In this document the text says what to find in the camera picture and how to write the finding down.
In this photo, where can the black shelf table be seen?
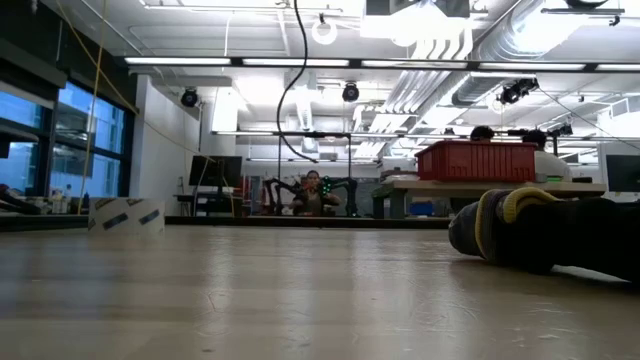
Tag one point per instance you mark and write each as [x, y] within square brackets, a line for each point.
[20, 205]

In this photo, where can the red ribbed crate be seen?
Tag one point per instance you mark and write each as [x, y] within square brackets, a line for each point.
[475, 162]

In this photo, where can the black round ceiling speaker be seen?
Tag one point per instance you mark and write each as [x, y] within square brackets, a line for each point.
[350, 92]
[189, 98]

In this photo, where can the black ceiling camera cluster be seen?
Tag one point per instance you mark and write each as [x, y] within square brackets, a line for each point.
[517, 90]

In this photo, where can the black monitor desk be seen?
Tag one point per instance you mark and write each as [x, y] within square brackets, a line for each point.
[200, 200]

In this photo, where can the black beam with light strips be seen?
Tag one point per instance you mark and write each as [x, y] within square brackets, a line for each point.
[175, 61]

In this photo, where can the person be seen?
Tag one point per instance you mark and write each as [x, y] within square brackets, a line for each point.
[482, 133]
[550, 165]
[313, 197]

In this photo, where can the black table frame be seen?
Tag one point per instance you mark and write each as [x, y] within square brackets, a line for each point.
[300, 222]

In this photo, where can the black and yellow glove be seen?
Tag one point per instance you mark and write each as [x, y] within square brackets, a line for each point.
[575, 235]

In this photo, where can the silver ventilation duct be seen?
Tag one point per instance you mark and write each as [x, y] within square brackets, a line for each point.
[500, 40]

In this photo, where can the black computer monitor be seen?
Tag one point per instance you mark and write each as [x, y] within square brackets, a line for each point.
[215, 171]
[625, 172]

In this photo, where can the black background robot arm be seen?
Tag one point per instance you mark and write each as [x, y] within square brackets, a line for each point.
[350, 185]
[272, 186]

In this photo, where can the black framed window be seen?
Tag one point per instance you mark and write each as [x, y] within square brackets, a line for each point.
[47, 150]

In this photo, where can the wooden table green legs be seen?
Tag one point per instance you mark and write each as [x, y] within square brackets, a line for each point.
[475, 189]

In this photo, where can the blue bin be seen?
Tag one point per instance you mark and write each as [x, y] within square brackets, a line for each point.
[421, 208]

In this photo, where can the black gantry frame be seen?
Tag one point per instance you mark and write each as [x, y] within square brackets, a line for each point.
[315, 134]

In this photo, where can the black overhead box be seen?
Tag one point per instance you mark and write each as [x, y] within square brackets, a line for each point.
[385, 6]

